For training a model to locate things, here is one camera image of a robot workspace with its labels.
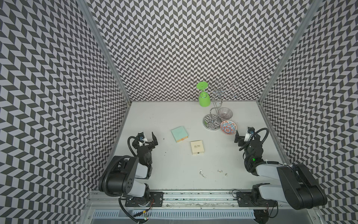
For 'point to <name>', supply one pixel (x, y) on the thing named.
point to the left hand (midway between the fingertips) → (145, 134)
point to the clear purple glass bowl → (225, 113)
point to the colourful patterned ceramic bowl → (229, 127)
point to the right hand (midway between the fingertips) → (244, 132)
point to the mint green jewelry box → (179, 134)
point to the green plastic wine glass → (204, 96)
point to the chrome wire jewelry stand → (221, 88)
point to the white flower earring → (200, 173)
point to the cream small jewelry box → (197, 147)
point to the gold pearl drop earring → (220, 171)
